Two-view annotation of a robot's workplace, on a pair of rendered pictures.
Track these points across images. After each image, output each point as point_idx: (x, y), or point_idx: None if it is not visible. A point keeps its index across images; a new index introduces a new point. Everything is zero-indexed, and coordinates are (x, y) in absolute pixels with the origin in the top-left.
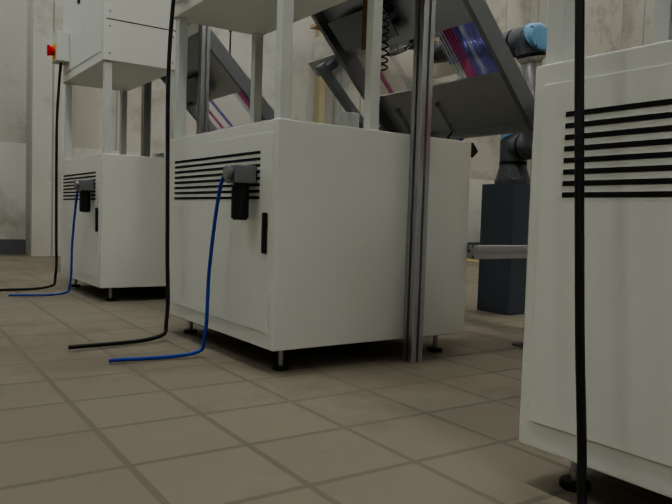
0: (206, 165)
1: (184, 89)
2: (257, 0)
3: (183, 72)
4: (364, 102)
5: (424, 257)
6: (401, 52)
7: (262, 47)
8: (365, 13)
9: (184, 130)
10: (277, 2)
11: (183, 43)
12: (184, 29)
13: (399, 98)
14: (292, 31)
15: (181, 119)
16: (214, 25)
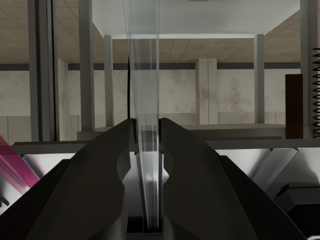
0: None
1: (112, 74)
2: (189, 125)
3: (112, 86)
4: (300, 25)
5: None
6: (199, 137)
7: (92, 115)
8: (290, 108)
9: (111, 43)
10: (254, 100)
11: (113, 107)
12: (113, 117)
13: None
14: (264, 84)
15: (112, 51)
16: (103, 127)
